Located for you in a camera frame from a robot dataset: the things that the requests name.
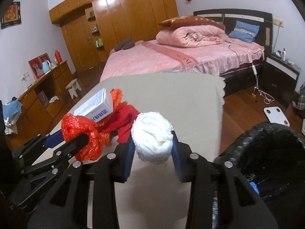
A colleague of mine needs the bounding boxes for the red framed wall picture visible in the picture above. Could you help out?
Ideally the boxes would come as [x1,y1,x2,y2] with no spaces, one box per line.
[1,2,21,30]

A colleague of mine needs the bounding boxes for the brown patterned blanket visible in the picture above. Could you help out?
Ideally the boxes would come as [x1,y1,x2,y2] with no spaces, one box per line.
[159,15,225,31]

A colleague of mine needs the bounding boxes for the wooden wardrobe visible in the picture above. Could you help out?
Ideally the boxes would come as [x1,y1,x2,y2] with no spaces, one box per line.
[49,0,178,73]

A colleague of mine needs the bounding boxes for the red plastic bag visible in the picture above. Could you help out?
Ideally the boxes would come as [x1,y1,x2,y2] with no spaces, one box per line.
[61,113,104,161]

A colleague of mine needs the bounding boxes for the small white stool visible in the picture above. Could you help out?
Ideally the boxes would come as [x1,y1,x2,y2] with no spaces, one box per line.
[66,79,82,99]

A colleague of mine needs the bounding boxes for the red thermos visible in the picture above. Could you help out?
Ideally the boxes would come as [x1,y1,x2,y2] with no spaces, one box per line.
[54,50,63,64]

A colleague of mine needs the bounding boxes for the folded pink quilt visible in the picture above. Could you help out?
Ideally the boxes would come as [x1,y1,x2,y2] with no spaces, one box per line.
[156,25,225,48]

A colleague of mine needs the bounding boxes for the white cable on floor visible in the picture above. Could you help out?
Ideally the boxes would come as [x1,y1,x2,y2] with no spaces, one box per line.
[251,64,275,105]

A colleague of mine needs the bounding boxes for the black white nightstand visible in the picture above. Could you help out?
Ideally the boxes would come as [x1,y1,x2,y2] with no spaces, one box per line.
[259,54,301,109]

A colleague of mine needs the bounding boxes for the beige table cloth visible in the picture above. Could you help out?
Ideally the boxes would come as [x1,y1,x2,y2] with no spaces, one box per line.
[30,72,226,229]

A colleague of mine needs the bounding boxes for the white blue medicine box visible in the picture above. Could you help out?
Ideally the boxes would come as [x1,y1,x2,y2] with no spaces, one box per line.
[73,88,113,123]

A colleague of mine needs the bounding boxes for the blue pillow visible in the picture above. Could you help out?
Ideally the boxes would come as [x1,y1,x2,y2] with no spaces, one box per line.
[229,20,259,43]

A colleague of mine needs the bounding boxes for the orange knitted cloth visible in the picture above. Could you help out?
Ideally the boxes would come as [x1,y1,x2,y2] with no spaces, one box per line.
[97,88,128,146]

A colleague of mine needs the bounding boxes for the wall power socket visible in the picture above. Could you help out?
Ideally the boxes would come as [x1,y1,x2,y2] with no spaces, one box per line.
[273,18,284,27]

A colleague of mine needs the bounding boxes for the white tissue ball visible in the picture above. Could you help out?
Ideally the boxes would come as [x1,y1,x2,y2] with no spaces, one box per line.
[131,112,174,164]

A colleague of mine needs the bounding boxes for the light blue kettle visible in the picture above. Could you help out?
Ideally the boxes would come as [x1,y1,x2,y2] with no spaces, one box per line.
[42,60,51,74]

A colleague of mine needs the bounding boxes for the grey clothes on bed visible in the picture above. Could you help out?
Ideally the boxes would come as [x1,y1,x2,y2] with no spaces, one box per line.
[114,38,136,52]

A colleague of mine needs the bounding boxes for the white bathroom scale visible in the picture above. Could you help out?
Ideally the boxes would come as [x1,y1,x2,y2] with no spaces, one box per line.
[263,106,290,127]

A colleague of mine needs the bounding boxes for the wooden sideboard cabinet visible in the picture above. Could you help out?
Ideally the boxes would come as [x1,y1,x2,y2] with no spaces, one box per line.
[7,61,73,149]

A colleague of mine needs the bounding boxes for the black lined trash bin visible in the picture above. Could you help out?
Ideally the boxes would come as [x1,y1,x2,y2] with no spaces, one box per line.
[214,122,304,228]

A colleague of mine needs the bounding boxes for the white bottle on nightstand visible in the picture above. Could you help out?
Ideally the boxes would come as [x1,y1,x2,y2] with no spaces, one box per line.
[281,48,286,61]

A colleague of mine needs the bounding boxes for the bed with pink sheet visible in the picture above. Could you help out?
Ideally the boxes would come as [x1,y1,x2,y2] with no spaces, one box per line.
[100,35,265,96]

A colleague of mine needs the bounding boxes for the black bed headboard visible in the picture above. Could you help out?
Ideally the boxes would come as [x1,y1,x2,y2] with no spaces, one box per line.
[193,8,273,55]

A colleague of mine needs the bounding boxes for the red cloth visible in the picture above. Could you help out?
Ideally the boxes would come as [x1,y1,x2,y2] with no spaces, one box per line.
[97,102,139,145]

